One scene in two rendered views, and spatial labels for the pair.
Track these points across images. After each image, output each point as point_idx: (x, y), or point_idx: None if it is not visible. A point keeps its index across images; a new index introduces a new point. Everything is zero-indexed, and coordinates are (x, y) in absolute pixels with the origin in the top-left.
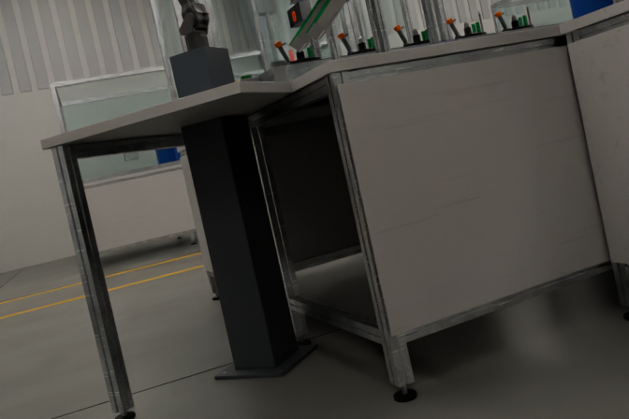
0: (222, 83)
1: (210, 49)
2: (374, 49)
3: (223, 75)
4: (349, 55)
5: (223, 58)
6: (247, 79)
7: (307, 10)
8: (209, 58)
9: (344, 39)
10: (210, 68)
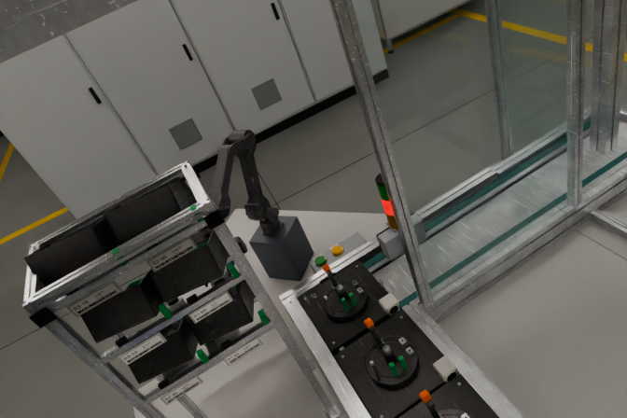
0: (274, 265)
1: (257, 244)
2: (371, 378)
3: (275, 260)
4: (316, 359)
5: (274, 251)
6: (312, 266)
7: (385, 251)
8: (256, 250)
9: (369, 330)
10: (257, 256)
